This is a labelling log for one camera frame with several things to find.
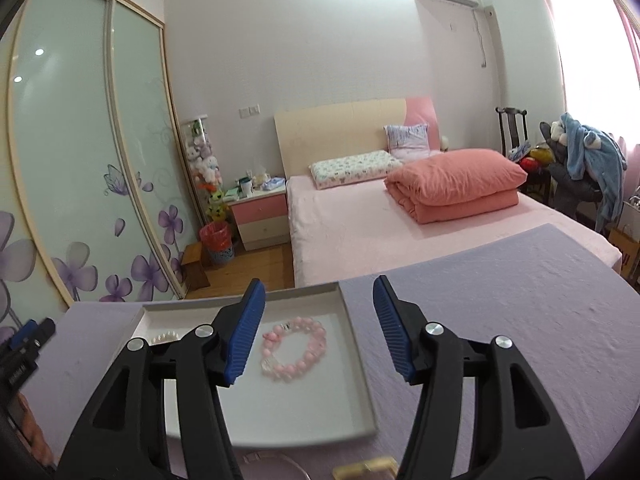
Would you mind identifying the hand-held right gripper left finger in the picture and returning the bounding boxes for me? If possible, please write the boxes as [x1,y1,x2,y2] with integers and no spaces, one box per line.
[55,278,267,480]

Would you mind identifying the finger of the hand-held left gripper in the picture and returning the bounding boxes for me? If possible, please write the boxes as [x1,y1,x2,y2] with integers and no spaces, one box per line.
[7,317,57,358]

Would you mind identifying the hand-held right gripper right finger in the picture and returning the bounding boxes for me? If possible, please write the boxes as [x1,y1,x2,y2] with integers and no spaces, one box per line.
[372,275,588,480]

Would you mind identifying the white shallow tray box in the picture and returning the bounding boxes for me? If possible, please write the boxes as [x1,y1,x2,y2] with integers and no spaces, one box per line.
[131,281,378,448]

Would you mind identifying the cream hair clip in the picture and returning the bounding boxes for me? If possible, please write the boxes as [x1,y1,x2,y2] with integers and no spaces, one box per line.
[334,457,396,480]

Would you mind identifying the person's left hand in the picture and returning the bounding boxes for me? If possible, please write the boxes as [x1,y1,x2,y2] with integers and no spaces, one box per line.
[12,392,56,466]

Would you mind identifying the small wooden stool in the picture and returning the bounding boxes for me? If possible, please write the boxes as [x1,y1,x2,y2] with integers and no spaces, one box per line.
[180,241,211,291]

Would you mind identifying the bin with red bag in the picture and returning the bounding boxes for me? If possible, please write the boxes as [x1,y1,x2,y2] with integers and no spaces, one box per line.
[199,221,235,266]

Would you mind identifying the bed with pink sheet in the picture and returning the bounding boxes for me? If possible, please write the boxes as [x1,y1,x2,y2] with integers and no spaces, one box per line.
[285,172,623,291]

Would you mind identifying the pink and cream nightstand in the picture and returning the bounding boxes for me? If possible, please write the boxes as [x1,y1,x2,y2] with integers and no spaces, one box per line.
[227,185,291,252]

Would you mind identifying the purple cloth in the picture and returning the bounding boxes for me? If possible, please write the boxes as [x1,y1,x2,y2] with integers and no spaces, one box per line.
[20,223,640,480]

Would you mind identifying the green and yellow plush toy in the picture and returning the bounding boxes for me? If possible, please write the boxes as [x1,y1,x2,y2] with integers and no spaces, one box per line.
[207,192,228,222]

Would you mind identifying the folded salmon quilt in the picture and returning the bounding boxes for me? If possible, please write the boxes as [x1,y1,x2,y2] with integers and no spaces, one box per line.
[384,148,528,225]

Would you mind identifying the flat patterned pillow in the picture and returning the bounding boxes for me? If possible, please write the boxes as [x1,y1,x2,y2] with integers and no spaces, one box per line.
[307,150,403,191]

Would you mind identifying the clear tube of plush toys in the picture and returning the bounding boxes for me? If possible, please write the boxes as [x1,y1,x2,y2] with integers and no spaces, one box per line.
[181,116,223,226]

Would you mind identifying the purple print pillow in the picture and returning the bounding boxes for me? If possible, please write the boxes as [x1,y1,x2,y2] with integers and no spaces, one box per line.
[384,124,432,162]

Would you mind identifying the floral glass sliding wardrobe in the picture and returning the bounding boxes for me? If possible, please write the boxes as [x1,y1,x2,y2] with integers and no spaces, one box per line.
[0,0,188,346]

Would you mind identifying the cream and pink headboard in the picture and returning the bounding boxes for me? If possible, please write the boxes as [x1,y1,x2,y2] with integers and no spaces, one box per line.
[273,96,442,181]

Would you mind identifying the colourful toys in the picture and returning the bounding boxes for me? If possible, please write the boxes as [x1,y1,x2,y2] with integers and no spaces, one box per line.
[517,144,553,172]

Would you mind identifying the dark wooden chair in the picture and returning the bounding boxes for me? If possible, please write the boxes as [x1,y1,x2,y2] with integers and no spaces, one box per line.
[495,106,556,206]

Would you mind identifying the blue plush garment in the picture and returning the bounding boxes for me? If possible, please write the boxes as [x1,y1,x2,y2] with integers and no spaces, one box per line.
[557,111,628,233]

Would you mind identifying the air conditioner pipe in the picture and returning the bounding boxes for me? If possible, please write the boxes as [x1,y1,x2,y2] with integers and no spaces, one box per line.
[472,6,496,68]

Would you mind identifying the pink bead bracelet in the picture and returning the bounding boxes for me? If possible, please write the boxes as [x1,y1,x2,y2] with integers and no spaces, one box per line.
[261,316,328,383]

